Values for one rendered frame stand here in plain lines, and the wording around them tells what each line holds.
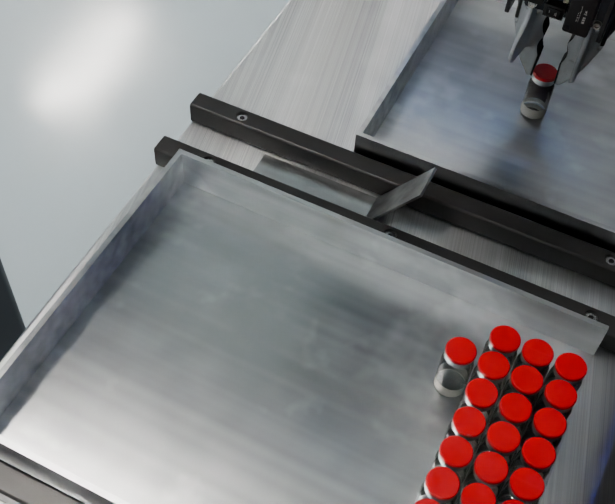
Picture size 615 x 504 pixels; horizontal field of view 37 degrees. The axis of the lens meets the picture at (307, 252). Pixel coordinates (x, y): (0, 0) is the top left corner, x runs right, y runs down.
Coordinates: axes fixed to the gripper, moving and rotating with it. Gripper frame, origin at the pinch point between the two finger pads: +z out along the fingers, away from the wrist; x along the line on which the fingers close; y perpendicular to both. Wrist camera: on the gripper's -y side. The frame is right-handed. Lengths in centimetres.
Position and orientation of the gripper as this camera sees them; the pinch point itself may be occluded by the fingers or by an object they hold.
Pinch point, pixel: (550, 60)
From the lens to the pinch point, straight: 80.6
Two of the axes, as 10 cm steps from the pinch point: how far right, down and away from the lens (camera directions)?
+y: -4.4, 7.1, -5.5
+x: 9.0, 3.8, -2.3
